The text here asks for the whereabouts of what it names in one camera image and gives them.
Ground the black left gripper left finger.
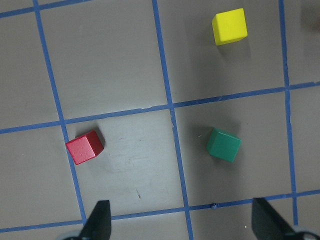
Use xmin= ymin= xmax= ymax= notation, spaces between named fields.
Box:
xmin=79 ymin=200 xmax=112 ymax=240

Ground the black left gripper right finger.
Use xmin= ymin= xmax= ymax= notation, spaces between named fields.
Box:
xmin=251 ymin=198 xmax=302 ymax=240

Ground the red wooden cube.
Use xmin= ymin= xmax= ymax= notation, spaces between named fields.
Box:
xmin=65 ymin=130 xmax=104 ymax=165

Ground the green wooden cube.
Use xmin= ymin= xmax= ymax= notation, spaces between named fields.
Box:
xmin=206 ymin=127 xmax=242 ymax=163

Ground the yellow wooden cube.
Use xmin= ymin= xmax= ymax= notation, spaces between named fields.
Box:
xmin=212 ymin=8 xmax=248 ymax=46

